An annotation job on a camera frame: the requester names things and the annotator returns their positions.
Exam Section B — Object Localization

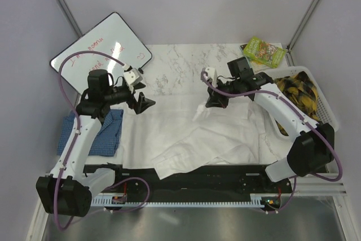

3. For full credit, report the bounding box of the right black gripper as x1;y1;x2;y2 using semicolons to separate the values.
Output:
206;77;240;108

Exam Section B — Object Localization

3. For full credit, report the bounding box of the white long sleeve shirt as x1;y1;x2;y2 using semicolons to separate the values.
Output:
116;94;275;179

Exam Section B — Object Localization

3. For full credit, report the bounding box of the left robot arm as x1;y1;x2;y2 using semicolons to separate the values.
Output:
36;68;155;217

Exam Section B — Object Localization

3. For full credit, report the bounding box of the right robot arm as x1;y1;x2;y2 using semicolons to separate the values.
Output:
201;57;339;192

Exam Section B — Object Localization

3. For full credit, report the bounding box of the blue checkered folded shirt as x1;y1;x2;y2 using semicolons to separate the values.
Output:
57;109;124;157

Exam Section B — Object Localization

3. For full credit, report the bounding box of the green book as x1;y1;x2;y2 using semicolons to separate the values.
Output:
240;36;287;68

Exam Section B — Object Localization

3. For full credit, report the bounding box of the white dry-erase board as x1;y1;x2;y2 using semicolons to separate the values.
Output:
50;12;152;94

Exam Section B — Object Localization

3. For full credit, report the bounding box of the yellow black plaid shirt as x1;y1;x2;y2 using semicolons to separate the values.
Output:
274;71;322;123

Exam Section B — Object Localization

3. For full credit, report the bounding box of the white plastic basket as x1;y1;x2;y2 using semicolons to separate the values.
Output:
264;66;339;132

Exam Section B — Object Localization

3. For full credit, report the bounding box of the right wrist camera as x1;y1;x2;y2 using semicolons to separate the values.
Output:
205;67;218;87

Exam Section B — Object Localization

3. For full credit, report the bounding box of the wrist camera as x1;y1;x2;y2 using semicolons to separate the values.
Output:
124;66;145;89
205;67;218;87

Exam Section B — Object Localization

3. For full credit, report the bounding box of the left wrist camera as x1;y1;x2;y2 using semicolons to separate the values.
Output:
124;66;145;89

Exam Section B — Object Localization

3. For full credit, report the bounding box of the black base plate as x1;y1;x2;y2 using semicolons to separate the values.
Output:
90;164;294;203

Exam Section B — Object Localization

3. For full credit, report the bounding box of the white slotted cable duct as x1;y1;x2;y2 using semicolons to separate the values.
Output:
91;193;281;208

